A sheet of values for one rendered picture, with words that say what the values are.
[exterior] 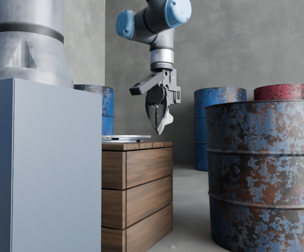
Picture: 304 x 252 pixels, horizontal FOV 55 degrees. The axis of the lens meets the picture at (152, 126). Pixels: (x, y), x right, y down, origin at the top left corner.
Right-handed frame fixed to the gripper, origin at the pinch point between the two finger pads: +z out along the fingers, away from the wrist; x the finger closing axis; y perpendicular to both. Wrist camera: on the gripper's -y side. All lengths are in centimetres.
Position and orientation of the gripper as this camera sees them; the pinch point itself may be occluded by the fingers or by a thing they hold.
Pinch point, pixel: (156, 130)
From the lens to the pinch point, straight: 88.5
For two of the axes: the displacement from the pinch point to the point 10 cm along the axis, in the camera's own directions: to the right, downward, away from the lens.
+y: 6.9, 0.3, 7.2
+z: 0.0, 10.0, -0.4
